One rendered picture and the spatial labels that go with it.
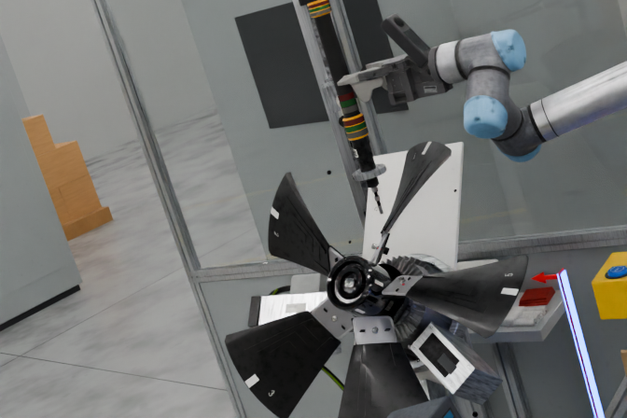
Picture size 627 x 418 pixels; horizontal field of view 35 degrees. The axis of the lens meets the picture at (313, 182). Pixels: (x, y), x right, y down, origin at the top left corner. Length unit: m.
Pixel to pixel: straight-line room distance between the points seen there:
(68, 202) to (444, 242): 8.06
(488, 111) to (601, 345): 1.22
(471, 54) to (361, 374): 0.69
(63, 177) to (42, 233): 2.39
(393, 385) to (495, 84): 0.67
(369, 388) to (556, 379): 0.98
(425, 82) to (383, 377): 0.61
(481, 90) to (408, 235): 0.72
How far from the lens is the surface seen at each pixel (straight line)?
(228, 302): 3.42
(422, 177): 2.12
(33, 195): 7.80
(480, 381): 2.14
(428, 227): 2.39
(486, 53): 1.81
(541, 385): 2.97
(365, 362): 2.08
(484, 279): 2.04
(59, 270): 7.90
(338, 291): 2.12
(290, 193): 2.30
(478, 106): 1.76
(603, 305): 2.21
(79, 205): 10.26
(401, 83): 1.91
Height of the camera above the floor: 1.88
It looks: 12 degrees down
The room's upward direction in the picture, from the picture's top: 18 degrees counter-clockwise
